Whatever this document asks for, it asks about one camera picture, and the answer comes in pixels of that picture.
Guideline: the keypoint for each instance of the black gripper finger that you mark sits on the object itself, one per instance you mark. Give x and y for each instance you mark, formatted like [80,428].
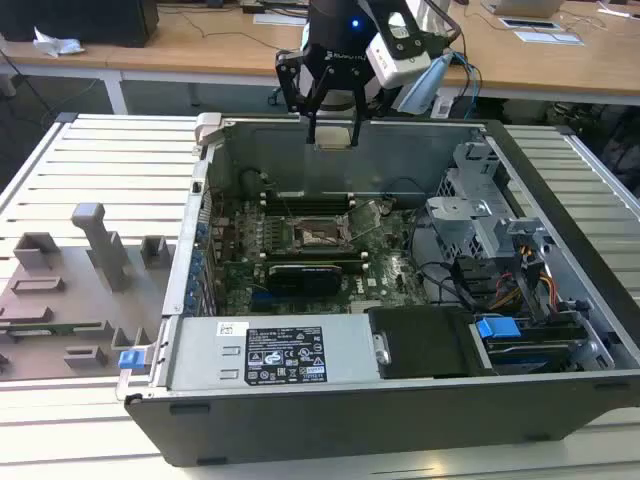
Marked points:
[292,75]
[361,110]

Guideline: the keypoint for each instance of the silver CPU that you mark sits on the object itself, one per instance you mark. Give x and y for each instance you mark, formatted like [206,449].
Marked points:
[334,137]

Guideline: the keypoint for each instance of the thin metal locking lever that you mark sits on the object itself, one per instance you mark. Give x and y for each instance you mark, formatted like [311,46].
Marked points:
[288,208]

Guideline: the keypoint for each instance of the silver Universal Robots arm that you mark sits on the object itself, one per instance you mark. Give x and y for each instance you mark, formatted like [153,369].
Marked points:
[432,15]

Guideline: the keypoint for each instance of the black RAM slot bank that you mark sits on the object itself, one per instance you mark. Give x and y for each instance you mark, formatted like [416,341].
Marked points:
[305,205]
[315,257]

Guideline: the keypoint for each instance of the CPU socket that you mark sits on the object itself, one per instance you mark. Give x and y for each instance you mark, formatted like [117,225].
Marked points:
[315,235]

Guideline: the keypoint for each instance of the black plastic bay cover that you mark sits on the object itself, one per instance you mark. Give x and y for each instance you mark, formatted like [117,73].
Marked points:
[425,340]

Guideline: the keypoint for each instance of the wooden desk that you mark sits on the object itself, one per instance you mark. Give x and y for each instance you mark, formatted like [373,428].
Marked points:
[200,52]

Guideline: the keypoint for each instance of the silver metal drive cage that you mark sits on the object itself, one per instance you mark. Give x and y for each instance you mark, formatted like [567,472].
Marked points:
[465,220]

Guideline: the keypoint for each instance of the green motherboard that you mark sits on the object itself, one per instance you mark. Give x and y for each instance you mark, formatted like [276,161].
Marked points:
[390,280]

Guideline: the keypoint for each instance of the black graphics card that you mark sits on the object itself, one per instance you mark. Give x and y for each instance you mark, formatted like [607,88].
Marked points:
[305,280]

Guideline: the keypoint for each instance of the silver laptop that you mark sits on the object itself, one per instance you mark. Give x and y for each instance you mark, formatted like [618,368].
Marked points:
[525,6]

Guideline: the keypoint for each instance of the white paper sheet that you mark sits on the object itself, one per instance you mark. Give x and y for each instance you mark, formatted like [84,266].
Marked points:
[547,37]

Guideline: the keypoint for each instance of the black computer tower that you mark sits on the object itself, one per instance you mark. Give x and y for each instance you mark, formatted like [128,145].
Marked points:
[75,20]

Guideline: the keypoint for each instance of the crumpled white paper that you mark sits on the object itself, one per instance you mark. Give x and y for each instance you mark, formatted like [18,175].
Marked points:
[55,44]

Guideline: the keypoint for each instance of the hard disk in blue carrier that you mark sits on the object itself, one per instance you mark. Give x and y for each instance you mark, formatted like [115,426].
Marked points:
[498,330]

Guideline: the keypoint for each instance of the grey power supply unit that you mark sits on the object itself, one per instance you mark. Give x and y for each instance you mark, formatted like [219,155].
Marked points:
[200,350]

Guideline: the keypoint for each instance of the grey parts rack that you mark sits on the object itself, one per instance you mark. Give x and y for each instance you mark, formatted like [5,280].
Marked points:
[75,300]

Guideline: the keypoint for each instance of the black open PC case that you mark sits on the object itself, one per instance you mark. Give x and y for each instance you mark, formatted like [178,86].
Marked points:
[350,430]

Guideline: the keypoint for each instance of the blue case latch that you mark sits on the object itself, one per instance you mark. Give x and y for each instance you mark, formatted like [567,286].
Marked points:
[130,360]

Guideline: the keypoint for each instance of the green RAM stick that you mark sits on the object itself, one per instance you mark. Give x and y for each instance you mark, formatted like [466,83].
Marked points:
[60,328]

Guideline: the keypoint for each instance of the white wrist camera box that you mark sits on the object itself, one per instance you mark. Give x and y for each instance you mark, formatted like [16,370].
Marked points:
[400,62]

